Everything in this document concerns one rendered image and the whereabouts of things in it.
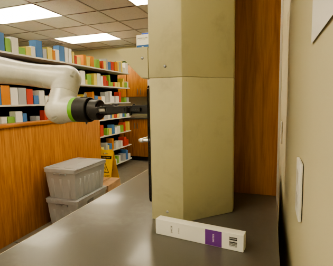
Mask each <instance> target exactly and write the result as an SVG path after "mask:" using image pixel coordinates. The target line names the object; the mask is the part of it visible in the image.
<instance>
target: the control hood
mask: <svg viewBox="0 0 333 266"><path fill-rule="evenodd" d="M117 53H118V54H119V55H120V56H121V57H122V58H123V59H124V60H125V61H126V62H127V63H128V65H129V66H130V67H131V68H132V69H133V70H134V71H135V72H136V73H137V74H138V75H139V76H140V77H141V78H143V79H148V80H149V47H136V48H129V49H117Z"/></svg>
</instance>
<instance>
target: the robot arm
mask: <svg viewBox="0 0 333 266"><path fill-rule="evenodd" d="M0 84H15V85H23V86H32V87H38V88H47V89H51V90H50V94H49V96H48V99H47V102H46V104H45V108H44V111H45V115H46V117H47V118H48V119H49V120H50V121H52V122H54V123H55V124H65V123H68V122H85V123H86V125H87V123H88V122H92V121H94V120H101V119H103V118H104V116H105V115H114V114H119V113H125V114H127V113H129V115H132V114H147V105H135V104H133V105H132V106H118V105H117V104H104V102H103V101H102V100H100V99H93V98H91V97H87V93H84V96H83V97H79V98H77V95H78V91H79V88H80V85H81V75H80V73H79V71H78V70H77V69H76V68H74V67H72V66H69V65H47V64H37V63H30V62H22V61H17V60H11V59H7V58H3V57H0Z"/></svg>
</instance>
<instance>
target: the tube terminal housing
mask: <svg viewBox="0 0 333 266"><path fill-rule="evenodd" d="M147 8H148V32H149V84H150V130H151V176H152V218H153V219H156V218H157V217H159V216H160V215H162V216H167V217H172V218H176V219H182V220H187V221H193V220H198V219H202V218H205V217H210V216H215V215H220V214H225V213H229V212H232V211H233V208H234V122H235V0H147Z"/></svg>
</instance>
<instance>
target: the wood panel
mask: <svg viewBox="0 0 333 266"><path fill-rule="evenodd" d="M280 28H281V0H235V122H234V192H237V193H249V194H260V195H272V196H276V175H277V153H278V111H279V70H280Z"/></svg>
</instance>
